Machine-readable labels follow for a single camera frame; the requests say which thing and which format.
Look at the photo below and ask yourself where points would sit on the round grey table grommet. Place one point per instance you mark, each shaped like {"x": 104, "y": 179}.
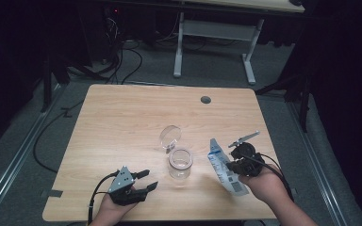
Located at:
{"x": 205, "y": 100}

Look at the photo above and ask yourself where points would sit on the metal floor rail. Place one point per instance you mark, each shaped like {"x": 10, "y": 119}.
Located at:
{"x": 317, "y": 166}
{"x": 15, "y": 157}

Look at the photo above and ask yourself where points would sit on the grey tape strip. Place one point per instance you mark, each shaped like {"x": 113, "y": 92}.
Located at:
{"x": 293, "y": 190}
{"x": 52, "y": 193}

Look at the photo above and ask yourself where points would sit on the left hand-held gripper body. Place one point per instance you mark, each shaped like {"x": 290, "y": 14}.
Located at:
{"x": 122, "y": 183}

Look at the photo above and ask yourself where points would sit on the person's right hand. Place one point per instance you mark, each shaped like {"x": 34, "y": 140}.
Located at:
{"x": 267, "y": 186}

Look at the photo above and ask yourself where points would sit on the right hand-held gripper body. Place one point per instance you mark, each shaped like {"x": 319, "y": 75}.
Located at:
{"x": 250, "y": 163}

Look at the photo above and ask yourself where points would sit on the person's left hand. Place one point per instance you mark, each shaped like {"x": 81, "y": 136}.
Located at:
{"x": 114, "y": 210}

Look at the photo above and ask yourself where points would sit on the black metal stand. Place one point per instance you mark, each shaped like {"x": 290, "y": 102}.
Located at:
{"x": 304, "y": 100}
{"x": 47, "y": 84}

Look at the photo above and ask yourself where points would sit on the white-framed desk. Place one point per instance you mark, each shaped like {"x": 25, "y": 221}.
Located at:
{"x": 217, "y": 29}

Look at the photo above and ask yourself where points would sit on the white and blue pouch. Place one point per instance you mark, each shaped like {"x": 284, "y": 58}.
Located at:
{"x": 224, "y": 175}

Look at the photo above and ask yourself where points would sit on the clear glass jar with lid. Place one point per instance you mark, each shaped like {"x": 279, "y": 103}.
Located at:
{"x": 179, "y": 164}

